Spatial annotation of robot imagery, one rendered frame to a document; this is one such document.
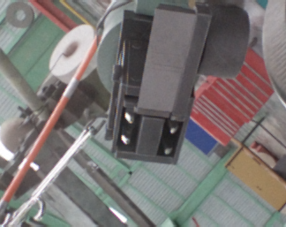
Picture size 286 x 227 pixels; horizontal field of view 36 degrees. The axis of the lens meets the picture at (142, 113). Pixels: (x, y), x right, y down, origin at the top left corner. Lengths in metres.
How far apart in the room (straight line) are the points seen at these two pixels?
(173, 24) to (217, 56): 0.06
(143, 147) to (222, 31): 0.16
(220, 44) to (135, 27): 0.14
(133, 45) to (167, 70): 0.12
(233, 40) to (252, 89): 5.04
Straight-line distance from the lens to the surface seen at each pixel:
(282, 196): 10.95
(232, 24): 0.45
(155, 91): 0.45
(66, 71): 1.13
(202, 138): 9.73
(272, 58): 0.57
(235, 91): 5.43
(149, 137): 0.49
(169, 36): 0.42
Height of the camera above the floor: 1.43
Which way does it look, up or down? 2 degrees up
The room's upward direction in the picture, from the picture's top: 140 degrees counter-clockwise
